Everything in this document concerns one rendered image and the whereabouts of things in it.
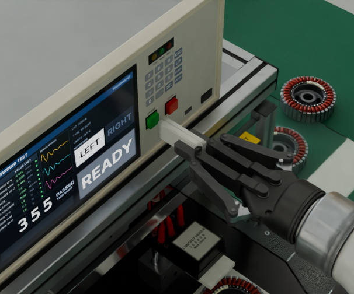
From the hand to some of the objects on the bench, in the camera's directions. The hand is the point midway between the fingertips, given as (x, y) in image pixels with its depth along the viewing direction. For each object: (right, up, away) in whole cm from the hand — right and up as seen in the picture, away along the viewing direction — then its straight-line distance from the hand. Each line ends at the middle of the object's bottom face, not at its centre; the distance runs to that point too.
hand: (181, 139), depth 110 cm
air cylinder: (-3, -22, +35) cm, 42 cm away
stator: (+8, -28, +28) cm, 41 cm away
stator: (+26, +8, +65) cm, 71 cm away
